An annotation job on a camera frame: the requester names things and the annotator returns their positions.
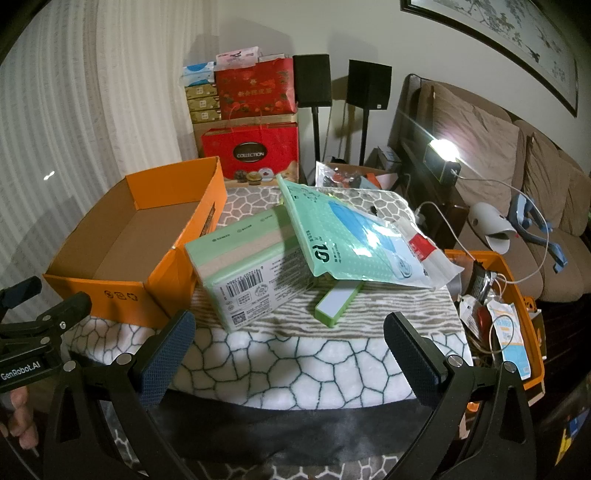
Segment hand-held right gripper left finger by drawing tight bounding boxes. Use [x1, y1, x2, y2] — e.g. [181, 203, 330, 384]
[44, 309, 197, 480]

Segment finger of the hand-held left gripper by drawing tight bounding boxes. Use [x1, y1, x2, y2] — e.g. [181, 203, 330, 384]
[0, 292, 92, 356]
[0, 276, 43, 324]

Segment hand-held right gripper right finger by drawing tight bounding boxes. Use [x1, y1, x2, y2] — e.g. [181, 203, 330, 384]
[384, 312, 539, 480]

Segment orange cardboard box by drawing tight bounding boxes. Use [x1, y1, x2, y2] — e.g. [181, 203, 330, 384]
[42, 156, 228, 330]

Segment small green white box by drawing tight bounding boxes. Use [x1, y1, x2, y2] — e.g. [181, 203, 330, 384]
[315, 279, 365, 326]

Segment clear packet with red label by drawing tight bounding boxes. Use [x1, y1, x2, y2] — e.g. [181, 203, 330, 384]
[392, 217, 467, 291]

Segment green tissue pack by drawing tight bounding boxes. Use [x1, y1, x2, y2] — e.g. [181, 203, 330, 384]
[185, 205, 319, 332]

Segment green blue face mask packet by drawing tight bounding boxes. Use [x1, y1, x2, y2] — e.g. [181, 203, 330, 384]
[276, 174, 437, 291]

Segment person's left hand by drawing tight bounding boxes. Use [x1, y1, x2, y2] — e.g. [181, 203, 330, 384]
[0, 385, 41, 450]

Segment white blue packet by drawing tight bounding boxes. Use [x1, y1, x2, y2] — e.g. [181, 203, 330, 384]
[487, 302, 532, 380]

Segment black snack packet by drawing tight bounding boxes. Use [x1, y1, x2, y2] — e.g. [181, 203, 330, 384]
[464, 261, 497, 303]

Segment patterned fleece blanket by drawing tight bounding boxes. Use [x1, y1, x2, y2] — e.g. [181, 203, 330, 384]
[65, 185, 474, 480]

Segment orange storage bin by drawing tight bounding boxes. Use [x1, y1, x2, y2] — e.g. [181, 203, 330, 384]
[443, 249, 546, 407]

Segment brown sofa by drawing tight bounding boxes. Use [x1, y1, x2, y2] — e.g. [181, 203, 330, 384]
[388, 73, 591, 416]

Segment white grey curved device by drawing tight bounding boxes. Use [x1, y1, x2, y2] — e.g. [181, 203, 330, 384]
[468, 202, 519, 254]

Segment blue grey neck device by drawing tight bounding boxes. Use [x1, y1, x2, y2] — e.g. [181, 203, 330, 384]
[508, 191, 570, 274]

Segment cardboard box of clutter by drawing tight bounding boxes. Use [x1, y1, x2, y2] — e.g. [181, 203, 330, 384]
[315, 161, 393, 190]

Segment small white blue carton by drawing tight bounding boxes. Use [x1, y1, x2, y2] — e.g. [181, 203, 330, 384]
[374, 147, 403, 174]

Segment white striped curtain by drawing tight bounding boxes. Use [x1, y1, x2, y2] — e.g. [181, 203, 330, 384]
[0, 0, 218, 296]

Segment red gift bags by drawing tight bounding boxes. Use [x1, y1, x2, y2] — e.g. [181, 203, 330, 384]
[201, 124, 301, 186]

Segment brown sofa cushion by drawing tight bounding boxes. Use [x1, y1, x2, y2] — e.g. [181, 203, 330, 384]
[418, 83, 523, 186]
[524, 133, 591, 237]

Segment blue white tissue pack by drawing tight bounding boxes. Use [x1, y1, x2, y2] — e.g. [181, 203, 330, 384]
[181, 61, 217, 87]

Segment black speaker on stand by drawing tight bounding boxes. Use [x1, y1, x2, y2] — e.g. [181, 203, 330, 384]
[347, 60, 392, 163]

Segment red gift bag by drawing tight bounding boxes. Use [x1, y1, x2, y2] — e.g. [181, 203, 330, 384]
[215, 56, 298, 117]

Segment black chair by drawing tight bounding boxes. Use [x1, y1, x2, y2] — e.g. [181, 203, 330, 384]
[293, 54, 332, 185]

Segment pink white tissue pack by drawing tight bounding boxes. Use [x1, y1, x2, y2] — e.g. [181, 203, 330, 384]
[216, 46, 262, 70]

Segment framed ink painting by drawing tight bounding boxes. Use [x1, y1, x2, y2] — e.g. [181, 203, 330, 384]
[399, 0, 580, 118]

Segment white cable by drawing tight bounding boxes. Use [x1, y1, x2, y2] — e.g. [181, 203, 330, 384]
[416, 171, 553, 288]

